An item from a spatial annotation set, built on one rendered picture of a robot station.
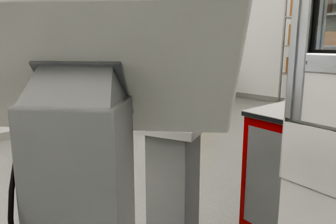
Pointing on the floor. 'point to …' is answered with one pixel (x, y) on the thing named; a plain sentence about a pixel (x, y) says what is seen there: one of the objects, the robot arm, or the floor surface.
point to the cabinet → (304, 205)
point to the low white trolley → (261, 164)
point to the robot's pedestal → (172, 176)
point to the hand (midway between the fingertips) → (163, 94)
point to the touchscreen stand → (73, 164)
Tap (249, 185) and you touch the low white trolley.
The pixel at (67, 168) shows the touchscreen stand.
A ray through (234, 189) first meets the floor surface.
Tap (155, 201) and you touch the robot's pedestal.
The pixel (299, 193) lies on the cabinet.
